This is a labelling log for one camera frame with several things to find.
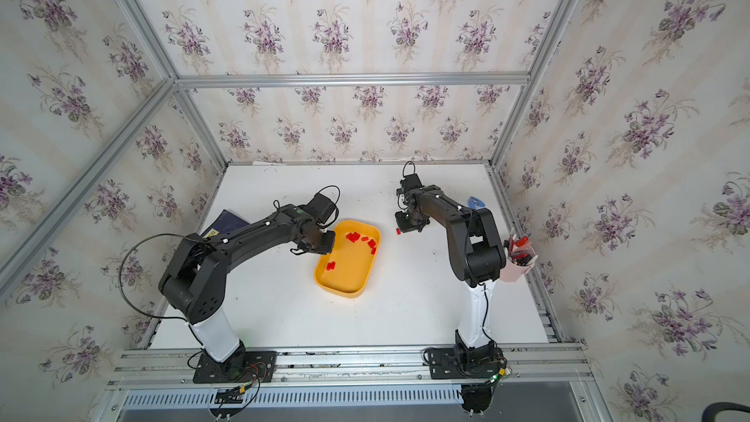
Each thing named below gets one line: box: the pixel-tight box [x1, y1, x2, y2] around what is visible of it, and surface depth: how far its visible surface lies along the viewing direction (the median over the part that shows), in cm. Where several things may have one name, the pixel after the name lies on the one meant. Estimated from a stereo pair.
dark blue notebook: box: [202, 209, 250, 240], surface depth 103 cm
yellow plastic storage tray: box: [314, 219, 382, 298], surface depth 93 cm
